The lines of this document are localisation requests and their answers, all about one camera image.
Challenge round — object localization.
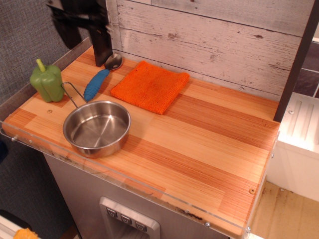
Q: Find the grey toy fridge cabinet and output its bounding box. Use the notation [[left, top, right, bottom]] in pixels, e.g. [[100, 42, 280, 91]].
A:
[[44, 155, 226, 239]]

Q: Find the green toy bell pepper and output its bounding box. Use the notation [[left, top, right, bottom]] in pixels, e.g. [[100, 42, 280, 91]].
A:
[[29, 59, 64, 102]]

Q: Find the blue handled metal spoon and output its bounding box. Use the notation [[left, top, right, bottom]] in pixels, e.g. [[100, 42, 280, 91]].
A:
[[84, 53, 122, 102]]

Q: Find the clear acrylic edge guard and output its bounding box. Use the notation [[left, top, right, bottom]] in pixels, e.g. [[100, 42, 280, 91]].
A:
[[3, 117, 279, 239]]

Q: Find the silver dispenser panel with buttons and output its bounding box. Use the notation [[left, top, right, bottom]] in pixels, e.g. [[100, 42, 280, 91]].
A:
[[99, 197, 161, 239]]

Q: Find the yellow object at corner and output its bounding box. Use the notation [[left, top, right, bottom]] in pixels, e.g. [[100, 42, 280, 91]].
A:
[[13, 228, 39, 239]]

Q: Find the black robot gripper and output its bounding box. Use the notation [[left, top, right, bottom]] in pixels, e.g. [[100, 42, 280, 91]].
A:
[[46, 0, 112, 56]]

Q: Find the small steel pot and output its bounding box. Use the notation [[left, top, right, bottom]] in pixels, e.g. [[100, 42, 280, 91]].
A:
[[61, 82, 132, 159]]

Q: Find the dark right upright post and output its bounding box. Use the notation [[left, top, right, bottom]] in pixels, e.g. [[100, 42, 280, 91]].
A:
[[273, 0, 319, 122]]

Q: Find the orange knitted cloth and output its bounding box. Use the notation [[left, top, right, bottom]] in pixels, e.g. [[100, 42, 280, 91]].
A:
[[111, 61, 190, 115]]

